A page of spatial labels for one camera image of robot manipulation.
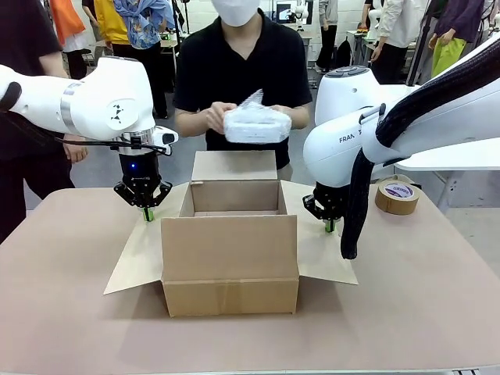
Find bystander purple jacket lime trousers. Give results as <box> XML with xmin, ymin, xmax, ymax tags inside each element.
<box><xmin>427</xmin><ymin>0</ymin><xmax>489</xmax><ymax>79</ymax></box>

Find black backpack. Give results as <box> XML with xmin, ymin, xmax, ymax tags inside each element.
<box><xmin>336</xmin><ymin>38</ymin><xmax>352</xmax><ymax>70</ymax></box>

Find computer monitor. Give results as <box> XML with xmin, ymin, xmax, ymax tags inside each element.
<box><xmin>275</xmin><ymin>1</ymin><xmax>298</xmax><ymax>23</ymax></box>

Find bubble-wrapped white clock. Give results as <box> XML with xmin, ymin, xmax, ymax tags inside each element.
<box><xmin>222</xmin><ymin>88</ymin><xmax>293</xmax><ymax>144</ymax></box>

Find brown cardboard box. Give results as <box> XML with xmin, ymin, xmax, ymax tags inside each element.
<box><xmin>103</xmin><ymin>150</ymin><xmax>359</xmax><ymax>318</ymax></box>

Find person's right forearm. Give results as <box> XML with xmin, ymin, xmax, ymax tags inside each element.
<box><xmin>174</xmin><ymin>107</ymin><xmax>214</xmax><ymax>138</ymax></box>

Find bystander in grey top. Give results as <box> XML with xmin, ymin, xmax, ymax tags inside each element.
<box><xmin>315</xmin><ymin>0</ymin><xmax>341</xmax><ymax>75</ymax></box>

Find person's right hand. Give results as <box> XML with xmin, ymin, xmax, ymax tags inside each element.
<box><xmin>205</xmin><ymin>101</ymin><xmax>238</xmax><ymax>134</ymax></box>

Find bystander in black T-shirt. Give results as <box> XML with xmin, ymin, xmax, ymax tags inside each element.
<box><xmin>0</xmin><ymin>0</ymin><xmax>89</xmax><ymax>243</ymax></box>

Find bystander in yellow shirt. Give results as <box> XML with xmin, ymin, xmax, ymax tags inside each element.
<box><xmin>93</xmin><ymin>0</ymin><xmax>130</xmax><ymax>46</ymax></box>

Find person's left forearm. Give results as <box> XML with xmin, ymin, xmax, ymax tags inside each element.
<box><xmin>287</xmin><ymin>104</ymin><xmax>313</xmax><ymax>130</ymax></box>

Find bystander in white jacket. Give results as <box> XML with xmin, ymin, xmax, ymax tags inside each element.
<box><xmin>369</xmin><ymin>0</ymin><xmax>427</xmax><ymax>85</ymax></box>

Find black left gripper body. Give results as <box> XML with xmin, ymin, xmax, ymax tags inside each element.
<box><xmin>118</xmin><ymin>153</ymin><xmax>162</xmax><ymax>207</ymax></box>

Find person's left hand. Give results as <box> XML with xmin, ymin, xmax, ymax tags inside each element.
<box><xmin>271</xmin><ymin>104</ymin><xmax>295</xmax><ymax>120</ymax></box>

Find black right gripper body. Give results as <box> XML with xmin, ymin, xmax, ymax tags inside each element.
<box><xmin>312</xmin><ymin>181</ymin><xmax>352</xmax><ymax>222</ymax></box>

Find bystander in blue patterned shirt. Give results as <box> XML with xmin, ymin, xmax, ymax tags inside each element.
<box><xmin>112</xmin><ymin>0</ymin><xmax>177</xmax><ymax>120</ymax></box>

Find brown packing tape roll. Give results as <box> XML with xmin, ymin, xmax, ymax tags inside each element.
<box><xmin>373</xmin><ymin>180</ymin><xmax>421</xmax><ymax>216</ymax></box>

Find black braided cable sleeve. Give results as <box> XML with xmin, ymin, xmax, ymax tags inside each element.
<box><xmin>340</xmin><ymin>37</ymin><xmax>500</xmax><ymax>261</ymax></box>

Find black stand pole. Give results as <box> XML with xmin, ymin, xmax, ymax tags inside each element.
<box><xmin>405</xmin><ymin>0</ymin><xmax>435</xmax><ymax>85</ymax></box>

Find bystander in orange top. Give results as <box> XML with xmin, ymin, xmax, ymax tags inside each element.
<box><xmin>49</xmin><ymin>0</ymin><xmax>88</xmax><ymax>79</ymax></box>

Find white face mask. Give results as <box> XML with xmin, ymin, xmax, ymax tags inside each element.
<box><xmin>212</xmin><ymin>0</ymin><xmax>261</xmax><ymax>27</ymax></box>

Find person in black polo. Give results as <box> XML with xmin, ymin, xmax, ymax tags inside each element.
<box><xmin>173</xmin><ymin>0</ymin><xmax>313</xmax><ymax>183</ymax></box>

